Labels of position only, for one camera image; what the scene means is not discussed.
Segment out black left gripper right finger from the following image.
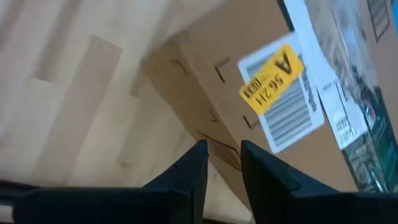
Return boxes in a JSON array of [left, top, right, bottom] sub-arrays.
[[241, 139, 398, 224]]

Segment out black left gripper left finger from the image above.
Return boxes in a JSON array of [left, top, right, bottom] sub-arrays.
[[14, 139, 209, 224]]

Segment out taped brown cardboard box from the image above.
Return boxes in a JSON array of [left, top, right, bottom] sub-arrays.
[[141, 0, 398, 215]]

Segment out white shipping label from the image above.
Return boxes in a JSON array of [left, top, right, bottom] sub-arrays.
[[283, 0, 370, 151]]

